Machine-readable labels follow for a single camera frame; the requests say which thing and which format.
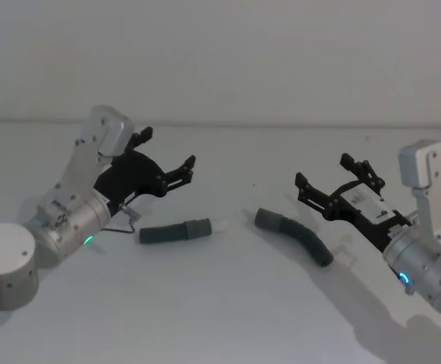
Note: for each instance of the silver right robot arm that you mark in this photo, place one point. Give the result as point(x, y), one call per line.
point(413, 254)

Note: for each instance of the white plastic tube connector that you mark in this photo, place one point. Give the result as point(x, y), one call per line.
point(220, 225)

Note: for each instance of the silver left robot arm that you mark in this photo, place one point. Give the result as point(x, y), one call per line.
point(65, 223)

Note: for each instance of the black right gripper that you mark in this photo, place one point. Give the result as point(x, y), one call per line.
point(364, 212)

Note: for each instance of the white table cloth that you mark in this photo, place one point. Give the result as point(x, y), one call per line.
point(220, 311)

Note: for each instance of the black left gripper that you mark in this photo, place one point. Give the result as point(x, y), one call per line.
point(133, 174)

